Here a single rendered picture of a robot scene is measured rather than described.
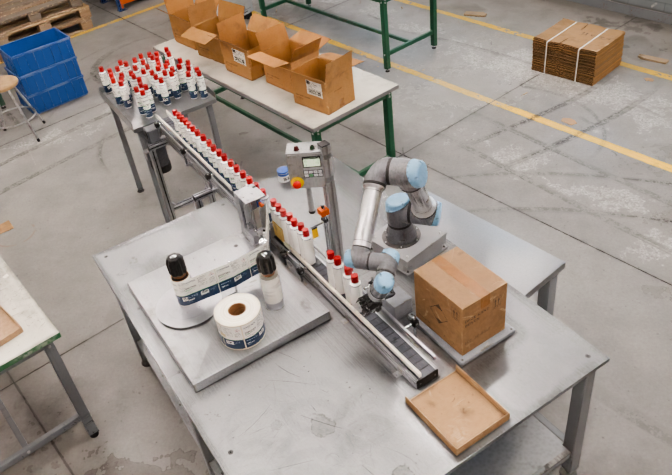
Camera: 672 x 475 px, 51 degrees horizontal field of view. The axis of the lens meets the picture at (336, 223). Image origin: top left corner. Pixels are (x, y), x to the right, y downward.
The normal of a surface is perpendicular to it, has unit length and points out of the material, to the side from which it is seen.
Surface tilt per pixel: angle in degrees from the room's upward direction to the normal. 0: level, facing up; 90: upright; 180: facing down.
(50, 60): 90
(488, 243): 0
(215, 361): 0
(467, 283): 0
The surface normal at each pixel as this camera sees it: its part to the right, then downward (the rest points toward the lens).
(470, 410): -0.11, -0.79
